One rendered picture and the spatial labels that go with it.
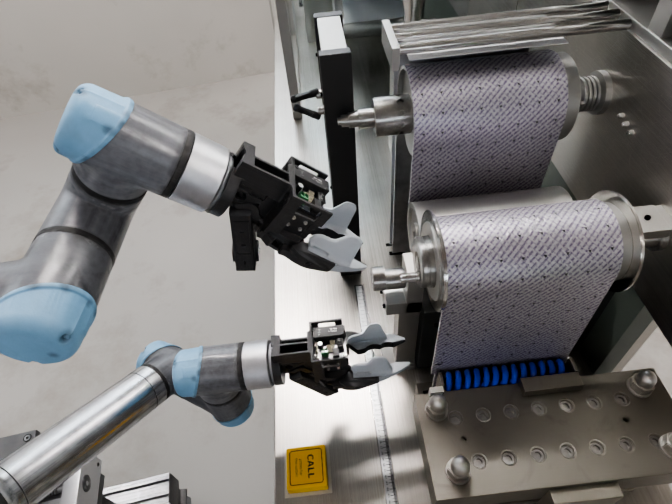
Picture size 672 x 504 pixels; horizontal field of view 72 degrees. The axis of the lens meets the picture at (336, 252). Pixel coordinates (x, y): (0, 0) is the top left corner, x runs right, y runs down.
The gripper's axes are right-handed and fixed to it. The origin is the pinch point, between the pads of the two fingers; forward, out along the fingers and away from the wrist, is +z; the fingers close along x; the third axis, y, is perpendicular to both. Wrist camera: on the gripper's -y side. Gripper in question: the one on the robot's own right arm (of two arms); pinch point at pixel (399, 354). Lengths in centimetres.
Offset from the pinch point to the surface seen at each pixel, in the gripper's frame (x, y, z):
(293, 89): 102, -8, -15
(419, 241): 6.3, 19.8, 3.4
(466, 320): -0.7, 9.2, 9.5
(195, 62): 308, -92, -95
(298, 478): -12.2, -16.4, -19.0
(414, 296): 6.6, 6.3, 3.5
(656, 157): 13.0, 24.4, 38.4
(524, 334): -0.8, 3.2, 19.5
